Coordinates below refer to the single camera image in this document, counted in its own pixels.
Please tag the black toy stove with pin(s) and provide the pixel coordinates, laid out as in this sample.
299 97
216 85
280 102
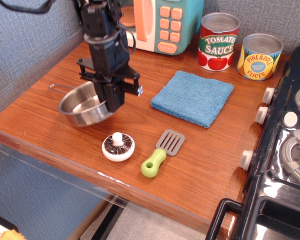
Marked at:
270 209

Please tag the blue folded cloth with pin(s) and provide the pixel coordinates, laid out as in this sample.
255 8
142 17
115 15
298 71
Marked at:
193 98

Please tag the orange fuzzy object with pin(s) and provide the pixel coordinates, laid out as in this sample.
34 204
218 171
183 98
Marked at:
12 235

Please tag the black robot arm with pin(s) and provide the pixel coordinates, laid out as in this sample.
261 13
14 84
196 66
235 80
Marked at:
101 18

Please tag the green handled grey toy spatula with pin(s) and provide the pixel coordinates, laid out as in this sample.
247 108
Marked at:
168 144

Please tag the toy tomato sauce can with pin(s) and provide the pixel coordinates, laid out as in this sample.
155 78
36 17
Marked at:
217 41

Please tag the stainless steel pan with handle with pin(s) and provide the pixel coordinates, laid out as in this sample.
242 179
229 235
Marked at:
80 105

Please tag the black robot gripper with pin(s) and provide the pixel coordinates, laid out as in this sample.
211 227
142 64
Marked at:
109 70

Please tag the toy pineapple slices can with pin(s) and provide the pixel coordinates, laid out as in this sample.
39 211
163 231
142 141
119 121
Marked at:
259 56

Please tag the teal toy microwave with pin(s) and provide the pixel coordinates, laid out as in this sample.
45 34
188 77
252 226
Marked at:
161 26

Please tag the toy mushroom slice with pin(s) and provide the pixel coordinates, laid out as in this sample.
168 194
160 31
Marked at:
118 147

